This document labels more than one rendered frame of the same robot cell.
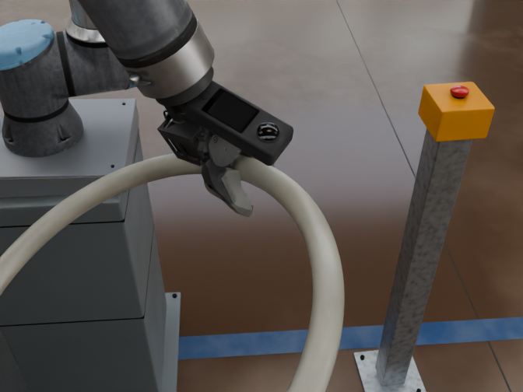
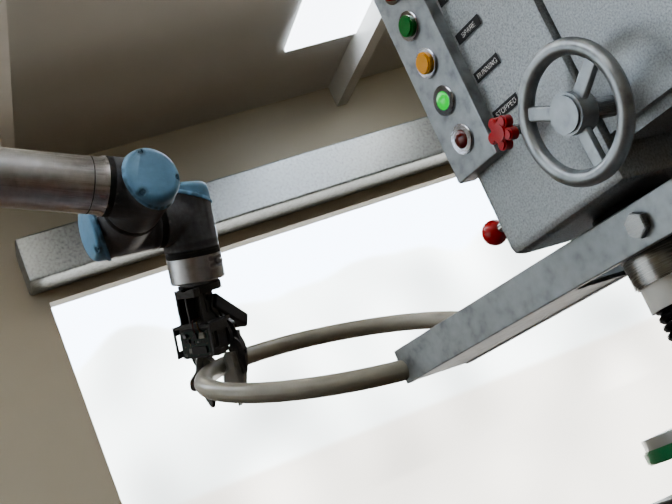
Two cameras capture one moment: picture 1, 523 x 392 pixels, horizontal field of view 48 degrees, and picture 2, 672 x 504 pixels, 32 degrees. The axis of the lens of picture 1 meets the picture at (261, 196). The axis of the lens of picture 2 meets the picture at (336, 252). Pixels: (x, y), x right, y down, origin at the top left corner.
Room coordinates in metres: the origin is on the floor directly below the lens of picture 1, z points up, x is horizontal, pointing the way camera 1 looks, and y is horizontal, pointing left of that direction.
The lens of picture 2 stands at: (0.85, 1.94, 0.94)
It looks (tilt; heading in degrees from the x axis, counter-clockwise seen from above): 14 degrees up; 254
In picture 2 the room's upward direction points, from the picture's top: 23 degrees counter-clockwise
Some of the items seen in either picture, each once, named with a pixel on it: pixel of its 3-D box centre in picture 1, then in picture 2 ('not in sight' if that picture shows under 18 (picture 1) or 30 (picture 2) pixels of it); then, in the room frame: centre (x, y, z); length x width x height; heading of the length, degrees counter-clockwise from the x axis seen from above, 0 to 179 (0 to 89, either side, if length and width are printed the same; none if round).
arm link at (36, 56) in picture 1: (30, 66); not in sight; (1.21, 0.53, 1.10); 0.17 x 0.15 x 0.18; 108
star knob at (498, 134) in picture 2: not in sight; (511, 130); (0.30, 0.82, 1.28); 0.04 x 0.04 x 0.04; 19
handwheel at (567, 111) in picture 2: not in sight; (598, 108); (0.25, 0.92, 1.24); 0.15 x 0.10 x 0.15; 109
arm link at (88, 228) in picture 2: not in sight; (122, 225); (0.65, 0.18, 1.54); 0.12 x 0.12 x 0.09; 18
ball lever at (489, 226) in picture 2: not in sight; (505, 224); (0.29, 0.67, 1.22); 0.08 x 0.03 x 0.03; 109
